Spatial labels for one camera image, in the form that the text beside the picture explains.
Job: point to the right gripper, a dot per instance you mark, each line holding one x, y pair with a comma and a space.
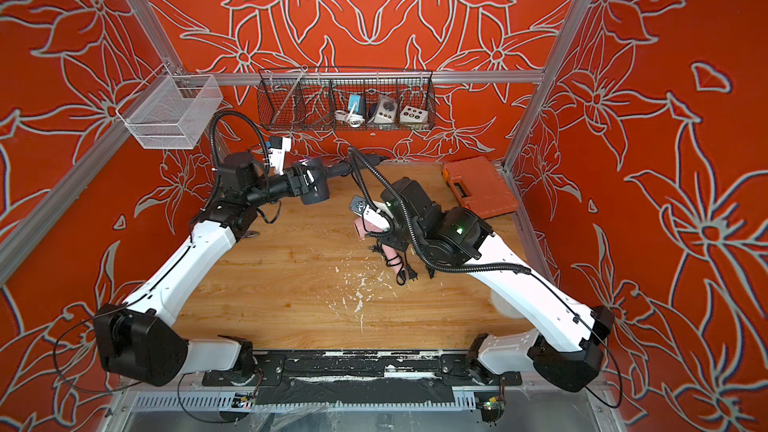
386, 239

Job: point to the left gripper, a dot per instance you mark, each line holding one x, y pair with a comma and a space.
301, 186

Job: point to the pink hair dryer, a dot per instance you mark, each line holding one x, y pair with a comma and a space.
393, 259

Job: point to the black hair dryer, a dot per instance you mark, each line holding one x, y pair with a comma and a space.
322, 193

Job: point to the dark green hair dryer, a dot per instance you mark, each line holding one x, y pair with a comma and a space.
430, 270

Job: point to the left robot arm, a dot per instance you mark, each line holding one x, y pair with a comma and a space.
135, 338

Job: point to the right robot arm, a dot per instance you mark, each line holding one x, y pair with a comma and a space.
568, 344

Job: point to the orange tool case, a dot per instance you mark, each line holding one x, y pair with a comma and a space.
478, 186

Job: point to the blue small box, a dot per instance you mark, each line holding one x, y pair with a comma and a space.
355, 105

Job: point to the white power adapter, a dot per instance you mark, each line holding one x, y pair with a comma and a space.
384, 111

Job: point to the white socket cube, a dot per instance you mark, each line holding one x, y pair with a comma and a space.
413, 117

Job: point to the white tape roll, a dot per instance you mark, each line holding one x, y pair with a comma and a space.
504, 307

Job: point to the clear plastic bin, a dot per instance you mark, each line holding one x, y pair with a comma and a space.
170, 116

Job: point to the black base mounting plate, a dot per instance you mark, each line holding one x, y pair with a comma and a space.
420, 378

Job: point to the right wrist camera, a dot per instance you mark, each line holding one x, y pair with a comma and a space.
374, 218

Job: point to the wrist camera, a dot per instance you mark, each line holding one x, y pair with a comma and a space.
374, 218
278, 148

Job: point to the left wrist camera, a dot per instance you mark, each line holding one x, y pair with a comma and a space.
278, 148

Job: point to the black wire wall basket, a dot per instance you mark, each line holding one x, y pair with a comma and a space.
346, 99

